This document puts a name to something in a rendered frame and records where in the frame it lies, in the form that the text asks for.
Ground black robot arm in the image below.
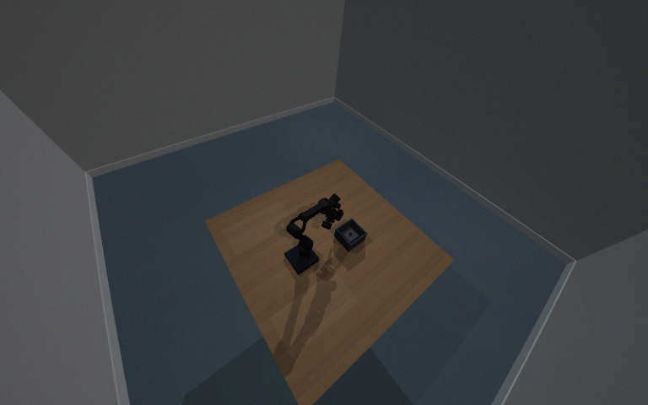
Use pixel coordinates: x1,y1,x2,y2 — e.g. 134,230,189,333
286,193,343,259

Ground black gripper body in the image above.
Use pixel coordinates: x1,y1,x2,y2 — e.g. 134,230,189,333
321,203,341,230

